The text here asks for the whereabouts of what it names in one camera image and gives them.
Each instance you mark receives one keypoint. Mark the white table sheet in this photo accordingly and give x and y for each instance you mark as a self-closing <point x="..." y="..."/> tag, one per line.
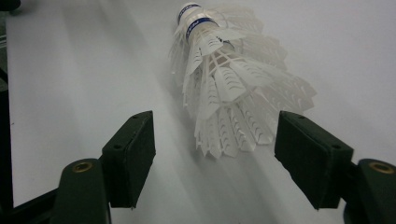
<point x="77" y="77"/>

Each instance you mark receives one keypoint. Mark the white shuttlecock with blue band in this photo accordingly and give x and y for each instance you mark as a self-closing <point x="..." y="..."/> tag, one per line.
<point x="230" y="133"/>
<point x="200" y="29"/>
<point x="188" y="9"/>

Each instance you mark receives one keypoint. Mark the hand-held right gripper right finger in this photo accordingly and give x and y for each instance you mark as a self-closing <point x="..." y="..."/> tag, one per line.
<point x="311" y="158"/>

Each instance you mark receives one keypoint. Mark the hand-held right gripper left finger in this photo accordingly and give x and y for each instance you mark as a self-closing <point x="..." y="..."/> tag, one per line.
<point x="130" y="161"/>

